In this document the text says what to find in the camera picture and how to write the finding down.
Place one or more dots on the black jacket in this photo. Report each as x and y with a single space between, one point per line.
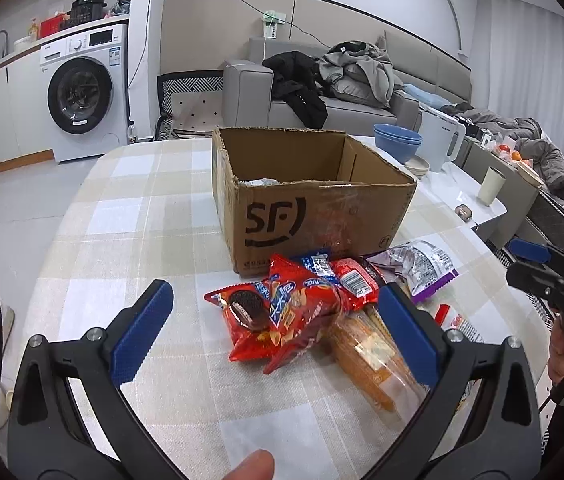
294 87

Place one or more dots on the black white patterned rug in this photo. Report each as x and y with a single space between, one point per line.
196 110

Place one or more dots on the clear orange cracker packet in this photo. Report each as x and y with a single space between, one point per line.
367 360

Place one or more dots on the grey clothes pile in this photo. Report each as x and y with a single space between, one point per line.
362 75

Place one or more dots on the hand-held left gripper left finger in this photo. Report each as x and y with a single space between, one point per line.
144 330

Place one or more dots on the person's right hand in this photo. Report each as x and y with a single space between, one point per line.
559 355

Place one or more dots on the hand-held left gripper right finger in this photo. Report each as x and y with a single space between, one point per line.
404 330

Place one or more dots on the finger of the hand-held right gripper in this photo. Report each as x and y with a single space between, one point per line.
529 250
532 277

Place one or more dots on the black pressure cooker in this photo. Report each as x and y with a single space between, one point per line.
86 10

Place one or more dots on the grey sofa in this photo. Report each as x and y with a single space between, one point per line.
347 105

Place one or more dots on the light blue cloth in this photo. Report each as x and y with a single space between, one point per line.
419 94

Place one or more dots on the beige checked tablecloth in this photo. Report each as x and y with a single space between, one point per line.
136 220

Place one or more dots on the person's left hand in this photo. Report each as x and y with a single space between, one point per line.
249 467

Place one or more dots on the blue bowl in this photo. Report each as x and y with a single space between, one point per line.
402 154
397 132

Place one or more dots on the pile of oranges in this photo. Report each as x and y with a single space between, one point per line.
514 156

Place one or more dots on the white curtain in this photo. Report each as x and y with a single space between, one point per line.
522 60

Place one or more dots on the metal faucet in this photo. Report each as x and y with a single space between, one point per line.
5 42

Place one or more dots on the brown cardboard box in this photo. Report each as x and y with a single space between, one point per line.
282 220

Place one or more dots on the red box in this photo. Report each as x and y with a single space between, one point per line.
52 26

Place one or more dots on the purple white snack packet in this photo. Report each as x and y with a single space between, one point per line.
417 265

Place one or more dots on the green white wall socket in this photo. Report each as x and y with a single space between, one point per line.
272 27

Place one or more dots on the grey padded furniture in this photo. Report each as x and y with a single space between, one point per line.
517 195

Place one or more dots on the yellow bottle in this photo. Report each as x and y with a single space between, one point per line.
34 31

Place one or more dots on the cream cup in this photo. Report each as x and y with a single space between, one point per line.
491 187

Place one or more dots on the small red white packet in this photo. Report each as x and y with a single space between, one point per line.
454 322

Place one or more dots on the dark plastic bag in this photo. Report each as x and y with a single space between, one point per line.
119 6

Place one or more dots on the grey blanket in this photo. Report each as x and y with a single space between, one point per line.
537 145

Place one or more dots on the white washing machine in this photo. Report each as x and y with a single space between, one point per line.
106 130

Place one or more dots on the white electric kettle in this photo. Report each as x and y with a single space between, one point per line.
437 140

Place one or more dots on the red chocolate cookie packet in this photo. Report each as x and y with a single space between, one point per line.
242 340

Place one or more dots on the small plastic bottle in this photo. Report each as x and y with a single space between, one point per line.
132 132

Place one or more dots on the beige plate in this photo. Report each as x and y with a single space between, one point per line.
418 166

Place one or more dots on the red snack packet blue lettering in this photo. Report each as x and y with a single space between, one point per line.
302 320

